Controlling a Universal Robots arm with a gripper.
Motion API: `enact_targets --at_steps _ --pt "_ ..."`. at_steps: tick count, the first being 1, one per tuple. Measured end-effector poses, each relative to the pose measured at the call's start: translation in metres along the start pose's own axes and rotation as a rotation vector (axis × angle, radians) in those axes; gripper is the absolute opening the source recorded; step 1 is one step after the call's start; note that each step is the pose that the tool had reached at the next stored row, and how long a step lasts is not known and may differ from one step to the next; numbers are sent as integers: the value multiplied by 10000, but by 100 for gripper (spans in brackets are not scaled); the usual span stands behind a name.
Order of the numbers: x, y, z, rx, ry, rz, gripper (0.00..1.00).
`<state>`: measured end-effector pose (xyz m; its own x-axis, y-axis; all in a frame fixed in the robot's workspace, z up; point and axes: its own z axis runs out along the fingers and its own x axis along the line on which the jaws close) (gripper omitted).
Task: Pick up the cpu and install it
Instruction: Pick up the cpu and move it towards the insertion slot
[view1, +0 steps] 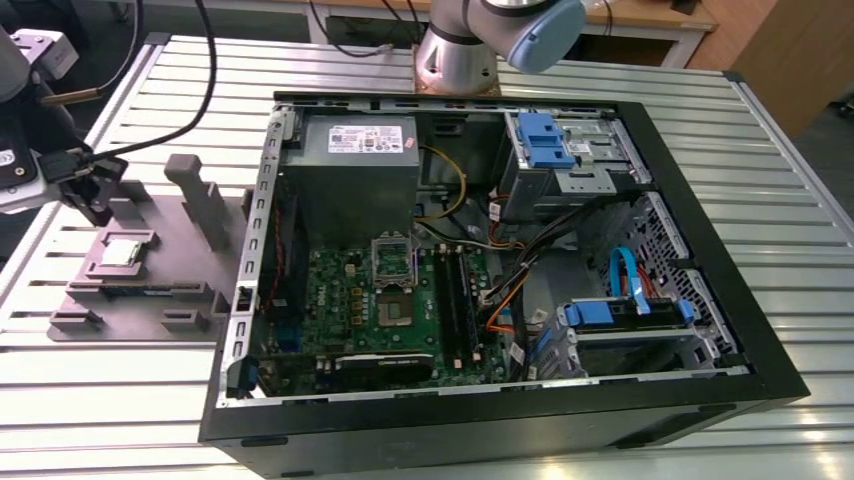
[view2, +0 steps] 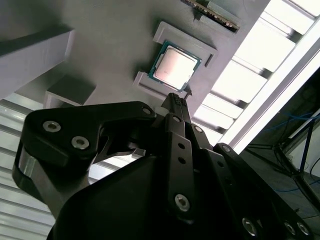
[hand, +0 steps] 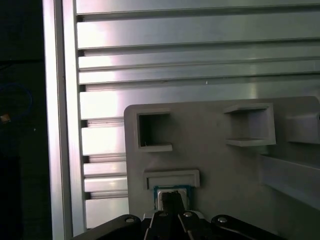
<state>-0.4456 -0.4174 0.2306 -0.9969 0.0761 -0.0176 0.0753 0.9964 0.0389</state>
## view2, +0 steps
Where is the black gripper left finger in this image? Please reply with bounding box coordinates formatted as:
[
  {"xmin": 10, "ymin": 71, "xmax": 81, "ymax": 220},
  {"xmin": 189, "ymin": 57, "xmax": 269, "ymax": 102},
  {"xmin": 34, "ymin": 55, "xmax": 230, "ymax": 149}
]
[{"xmin": 11, "ymin": 92, "xmax": 200, "ymax": 223}]

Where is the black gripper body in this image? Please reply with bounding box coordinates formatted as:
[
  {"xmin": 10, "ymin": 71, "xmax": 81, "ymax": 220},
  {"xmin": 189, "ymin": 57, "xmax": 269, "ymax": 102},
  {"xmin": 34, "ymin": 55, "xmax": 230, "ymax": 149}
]
[{"xmin": 51, "ymin": 154, "xmax": 251, "ymax": 240}]

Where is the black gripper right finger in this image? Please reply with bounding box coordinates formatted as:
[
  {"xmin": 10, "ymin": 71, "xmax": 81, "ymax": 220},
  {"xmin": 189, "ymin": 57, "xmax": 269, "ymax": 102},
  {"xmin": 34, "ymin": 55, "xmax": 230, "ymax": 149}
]
[{"xmin": 179, "ymin": 96, "xmax": 315, "ymax": 240}]

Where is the silver topped CPU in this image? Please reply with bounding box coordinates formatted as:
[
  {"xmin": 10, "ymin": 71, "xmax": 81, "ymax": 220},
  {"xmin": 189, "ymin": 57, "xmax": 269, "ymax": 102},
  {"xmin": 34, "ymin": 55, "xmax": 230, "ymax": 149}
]
[{"xmin": 147, "ymin": 39, "xmax": 203, "ymax": 93}]

